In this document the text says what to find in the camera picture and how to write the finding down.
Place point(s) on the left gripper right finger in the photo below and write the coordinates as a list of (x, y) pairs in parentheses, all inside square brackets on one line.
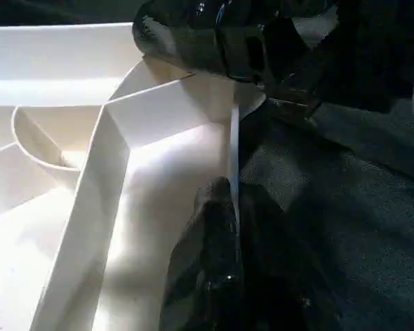
[(283, 276)]

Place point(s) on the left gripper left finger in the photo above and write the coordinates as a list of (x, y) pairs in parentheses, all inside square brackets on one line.
[(207, 262)]

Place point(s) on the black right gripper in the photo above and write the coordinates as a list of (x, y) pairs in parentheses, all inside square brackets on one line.
[(283, 48)]

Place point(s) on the white plastic table top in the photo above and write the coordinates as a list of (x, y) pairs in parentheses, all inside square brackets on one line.
[(55, 138)]

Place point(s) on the black work mat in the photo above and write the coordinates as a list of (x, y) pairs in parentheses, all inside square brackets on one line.
[(359, 227)]

